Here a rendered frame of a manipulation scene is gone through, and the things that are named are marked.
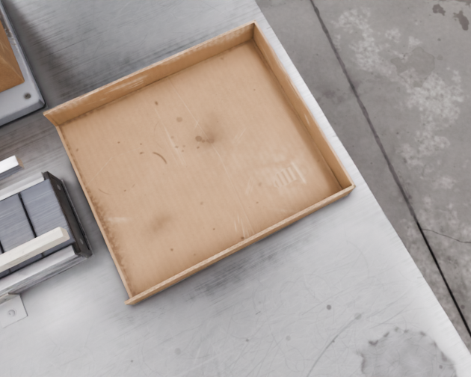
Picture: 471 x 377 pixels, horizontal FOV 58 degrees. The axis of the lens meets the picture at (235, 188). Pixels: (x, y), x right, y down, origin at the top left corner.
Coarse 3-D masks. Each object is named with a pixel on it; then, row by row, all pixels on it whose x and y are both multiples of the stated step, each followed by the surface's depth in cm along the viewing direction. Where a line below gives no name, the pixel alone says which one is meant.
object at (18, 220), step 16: (32, 192) 49; (48, 192) 49; (0, 208) 49; (16, 208) 49; (32, 208) 49; (48, 208) 49; (0, 224) 48; (16, 224) 48; (32, 224) 48; (48, 224) 48; (64, 224) 48; (0, 240) 48; (16, 240) 48; (0, 272) 47
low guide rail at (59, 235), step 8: (48, 232) 45; (56, 232) 45; (64, 232) 46; (32, 240) 44; (40, 240) 44; (48, 240) 44; (56, 240) 45; (64, 240) 46; (16, 248) 44; (24, 248) 44; (32, 248) 44; (40, 248) 45; (48, 248) 46; (0, 256) 44; (8, 256) 44; (16, 256) 44; (24, 256) 44; (32, 256) 46; (0, 264) 44; (8, 264) 44; (16, 264) 46
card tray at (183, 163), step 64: (192, 64) 59; (256, 64) 59; (64, 128) 56; (128, 128) 57; (192, 128) 57; (256, 128) 57; (320, 128) 53; (128, 192) 54; (192, 192) 54; (256, 192) 54; (320, 192) 54; (128, 256) 52; (192, 256) 52
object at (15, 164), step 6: (12, 156) 42; (0, 162) 42; (6, 162) 42; (12, 162) 42; (18, 162) 42; (0, 168) 42; (6, 168) 42; (12, 168) 42; (18, 168) 42; (24, 168) 43; (0, 174) 42; (6, 174) 42
